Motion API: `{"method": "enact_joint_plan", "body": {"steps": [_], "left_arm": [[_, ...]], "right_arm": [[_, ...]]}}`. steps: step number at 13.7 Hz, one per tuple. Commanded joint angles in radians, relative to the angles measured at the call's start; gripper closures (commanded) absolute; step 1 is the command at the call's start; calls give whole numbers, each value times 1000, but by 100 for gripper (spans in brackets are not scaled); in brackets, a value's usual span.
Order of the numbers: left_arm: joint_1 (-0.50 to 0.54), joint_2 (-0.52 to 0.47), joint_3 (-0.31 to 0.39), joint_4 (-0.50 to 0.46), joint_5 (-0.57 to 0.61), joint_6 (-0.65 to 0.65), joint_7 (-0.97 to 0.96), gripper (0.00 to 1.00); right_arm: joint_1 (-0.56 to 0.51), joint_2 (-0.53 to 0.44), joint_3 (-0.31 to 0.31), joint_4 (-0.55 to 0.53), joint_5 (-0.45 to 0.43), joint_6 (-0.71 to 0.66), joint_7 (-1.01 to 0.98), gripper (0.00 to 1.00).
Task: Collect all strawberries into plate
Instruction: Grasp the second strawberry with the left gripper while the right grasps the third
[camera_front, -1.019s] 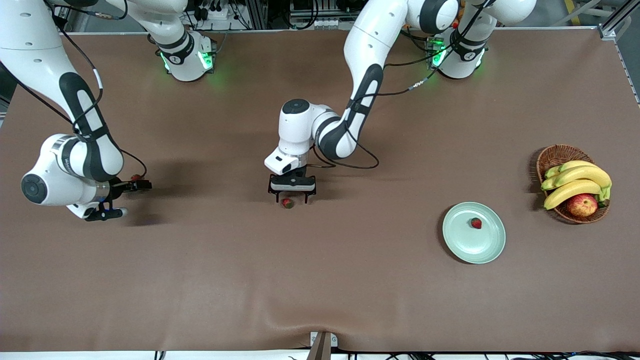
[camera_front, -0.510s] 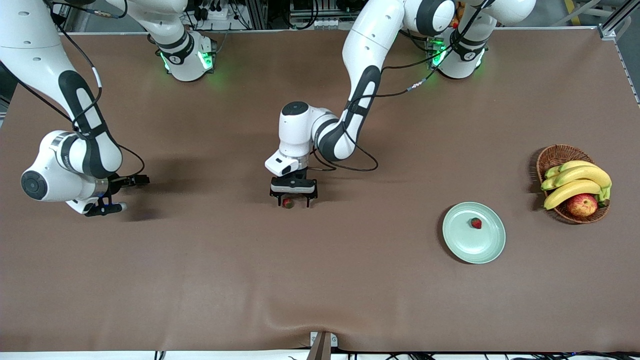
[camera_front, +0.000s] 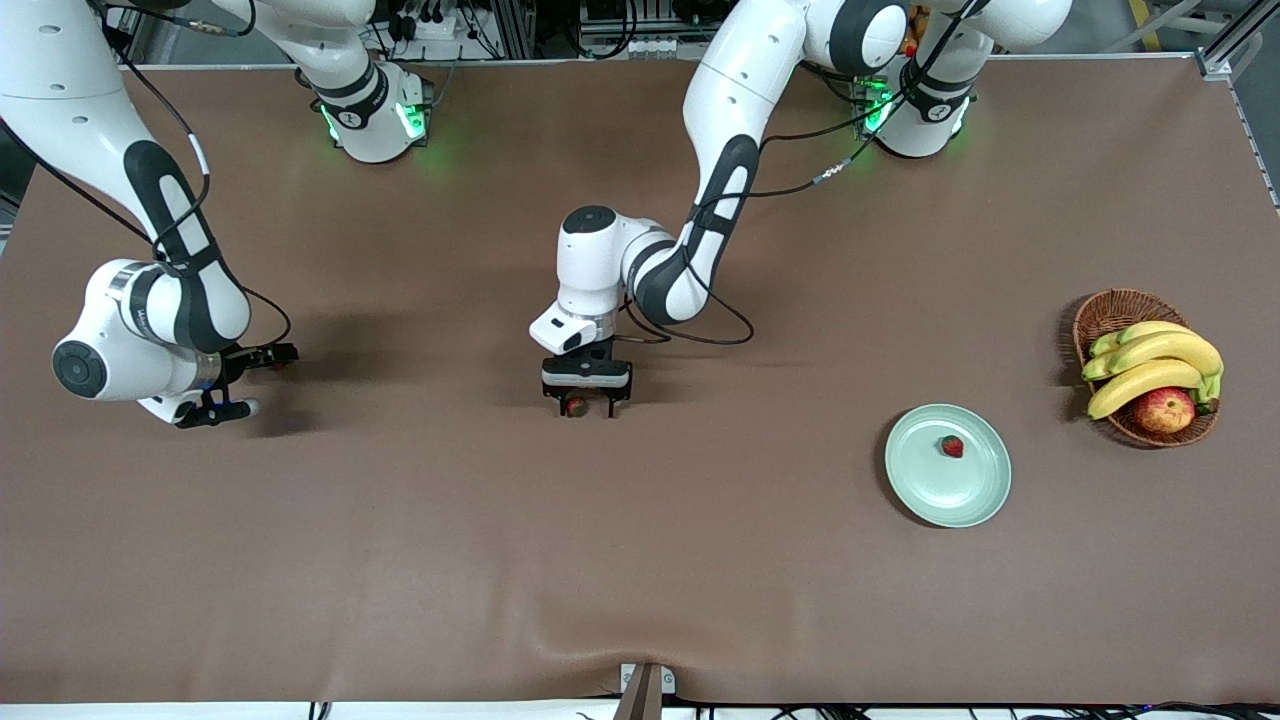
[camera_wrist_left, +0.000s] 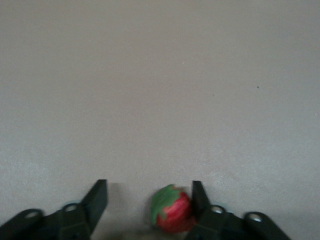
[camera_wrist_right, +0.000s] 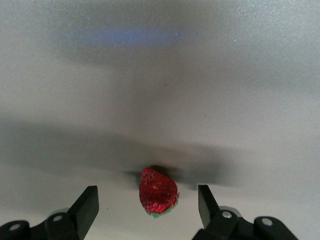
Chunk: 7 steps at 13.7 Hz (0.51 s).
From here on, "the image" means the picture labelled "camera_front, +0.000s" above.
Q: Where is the red apple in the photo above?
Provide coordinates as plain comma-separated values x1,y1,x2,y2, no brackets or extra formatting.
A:
1132,386,1198,436

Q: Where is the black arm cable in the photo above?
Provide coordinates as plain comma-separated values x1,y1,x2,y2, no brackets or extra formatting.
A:
615,0,991,347
0,0,293,351

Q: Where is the white power strip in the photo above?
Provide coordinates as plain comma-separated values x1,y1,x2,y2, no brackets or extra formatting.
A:
385,8,463,43

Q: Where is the pale green round plate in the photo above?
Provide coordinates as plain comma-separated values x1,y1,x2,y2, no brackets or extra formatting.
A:
884,403,1013,529

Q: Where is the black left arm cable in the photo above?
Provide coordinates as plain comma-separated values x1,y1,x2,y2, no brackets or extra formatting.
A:
615,0,991,347

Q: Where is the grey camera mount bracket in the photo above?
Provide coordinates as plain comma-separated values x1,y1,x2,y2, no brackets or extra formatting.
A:
619,662,677,720

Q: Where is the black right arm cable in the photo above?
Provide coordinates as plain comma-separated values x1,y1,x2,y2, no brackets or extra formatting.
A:
0,0,293,351

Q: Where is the brown table mat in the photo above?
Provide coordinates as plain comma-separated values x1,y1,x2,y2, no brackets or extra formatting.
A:
0,55,1280,706

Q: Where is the yellow banana bunch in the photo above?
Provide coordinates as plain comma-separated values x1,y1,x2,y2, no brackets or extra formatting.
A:
1080,320,1226,421

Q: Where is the brown wicker basket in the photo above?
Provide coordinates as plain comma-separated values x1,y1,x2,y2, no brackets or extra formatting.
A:
1072,288,1222,449

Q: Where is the aluminium frame profile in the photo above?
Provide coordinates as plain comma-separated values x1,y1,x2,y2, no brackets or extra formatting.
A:
1195,0,1280,83

